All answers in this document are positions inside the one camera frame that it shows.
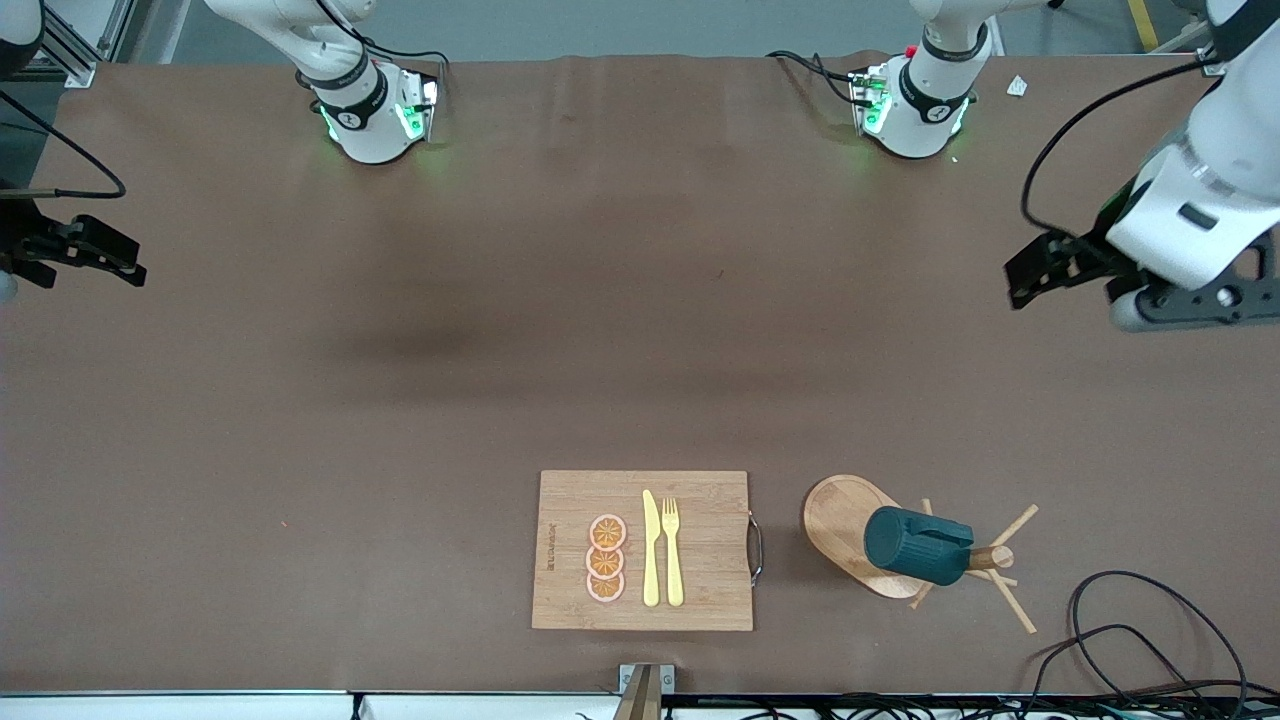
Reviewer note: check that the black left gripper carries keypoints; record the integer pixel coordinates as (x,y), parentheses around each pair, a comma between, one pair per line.
(1093,253)

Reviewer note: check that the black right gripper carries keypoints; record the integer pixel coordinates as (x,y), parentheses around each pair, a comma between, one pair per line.
(22,242)

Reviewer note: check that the dark teal cup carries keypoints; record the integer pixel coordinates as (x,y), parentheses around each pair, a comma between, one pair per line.
(915,545)

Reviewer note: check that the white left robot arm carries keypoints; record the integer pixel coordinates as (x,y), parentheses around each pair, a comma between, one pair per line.
(930,110)

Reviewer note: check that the wooden mug rack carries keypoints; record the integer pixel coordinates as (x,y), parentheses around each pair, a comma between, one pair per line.
(835,520)

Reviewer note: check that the white paper scrap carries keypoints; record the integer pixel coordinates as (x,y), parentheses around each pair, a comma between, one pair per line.
(1017,86)

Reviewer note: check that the wooden cutting board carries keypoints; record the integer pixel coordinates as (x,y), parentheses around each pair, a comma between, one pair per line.
(700,560)

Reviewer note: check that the yellow plastic fork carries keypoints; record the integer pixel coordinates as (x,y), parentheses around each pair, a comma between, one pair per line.
(674,570)

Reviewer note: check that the yellow plastic knife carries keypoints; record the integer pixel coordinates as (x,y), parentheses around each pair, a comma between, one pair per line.
(651,560)

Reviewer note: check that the orange slice toy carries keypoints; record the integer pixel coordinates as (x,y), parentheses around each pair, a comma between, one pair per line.
(604,563)
(605,588)
(607,532)

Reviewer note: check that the aluminium frame profile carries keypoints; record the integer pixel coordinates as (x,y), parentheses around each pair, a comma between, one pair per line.
(75,65)

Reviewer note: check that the metal mount bracket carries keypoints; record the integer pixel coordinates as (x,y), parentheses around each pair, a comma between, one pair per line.
(645,690)

